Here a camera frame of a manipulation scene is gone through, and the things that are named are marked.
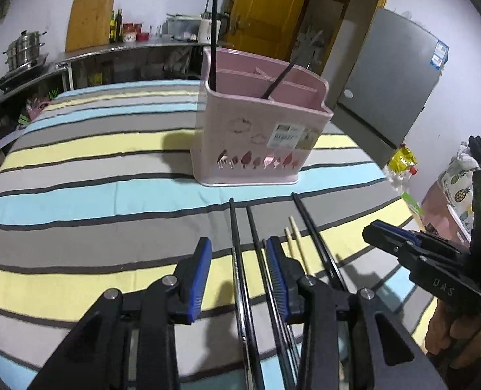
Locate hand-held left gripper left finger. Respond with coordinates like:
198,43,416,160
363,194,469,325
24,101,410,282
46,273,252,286
27,236,213,390

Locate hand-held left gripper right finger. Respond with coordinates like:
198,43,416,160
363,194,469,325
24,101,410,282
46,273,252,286
265,236,448,390

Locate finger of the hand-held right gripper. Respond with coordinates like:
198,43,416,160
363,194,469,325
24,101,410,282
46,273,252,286
417,229,471,254
362,219,422,267

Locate wooden chopstick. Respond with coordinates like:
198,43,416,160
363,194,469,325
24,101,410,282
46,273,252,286
288,215,315,277
284,228,299,260

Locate black chopstick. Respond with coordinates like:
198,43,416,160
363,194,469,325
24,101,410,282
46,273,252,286
260,239,302,376
207,0,221,92
245,206,296,374
232,248,251,376
291,192,345,293
229,197,266,390
295,192,351,291
261,60,299,101

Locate pink utensil holder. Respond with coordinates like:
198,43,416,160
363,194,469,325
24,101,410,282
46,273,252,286
190,46,334,188

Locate person's right hand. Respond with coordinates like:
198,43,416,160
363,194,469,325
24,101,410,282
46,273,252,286
424,297,481,368

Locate pink stool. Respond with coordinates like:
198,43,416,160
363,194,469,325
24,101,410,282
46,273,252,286
421,179,475,244

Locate green paper packet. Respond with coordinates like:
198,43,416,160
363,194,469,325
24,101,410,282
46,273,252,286
402,192,428,230

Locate pineapple print cloth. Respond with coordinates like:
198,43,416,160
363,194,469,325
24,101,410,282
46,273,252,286
439,142,479,228

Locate yellow snack bag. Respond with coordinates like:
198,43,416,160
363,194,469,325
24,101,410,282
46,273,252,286
388,145,420,175

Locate striped tablecloth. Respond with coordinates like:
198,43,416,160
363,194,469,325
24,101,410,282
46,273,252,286
0,79,448,390

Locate grey refrigerator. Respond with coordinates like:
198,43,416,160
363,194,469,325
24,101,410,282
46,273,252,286
335,7,451,169

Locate white electric kettle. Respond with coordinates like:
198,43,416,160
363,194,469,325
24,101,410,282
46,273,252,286
198,12,231,45

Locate clear plastic container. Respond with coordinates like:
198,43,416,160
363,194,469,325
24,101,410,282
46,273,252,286
165,13,202,41

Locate red jar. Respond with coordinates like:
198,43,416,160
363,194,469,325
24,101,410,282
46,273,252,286
123,22,150,42

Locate dark oil bottle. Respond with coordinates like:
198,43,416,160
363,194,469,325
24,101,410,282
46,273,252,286
110,9,124,43

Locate yellow wooden door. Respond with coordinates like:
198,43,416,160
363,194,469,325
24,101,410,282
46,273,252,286
223,0,316,61

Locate gas stove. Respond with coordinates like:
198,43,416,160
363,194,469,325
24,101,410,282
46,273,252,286
0,55,50,90

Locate wooden cutting board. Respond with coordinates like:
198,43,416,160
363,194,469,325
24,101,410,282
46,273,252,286
65,0,117,53

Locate steel steamer pot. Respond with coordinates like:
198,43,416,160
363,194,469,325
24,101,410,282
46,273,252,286
3,30,48,70

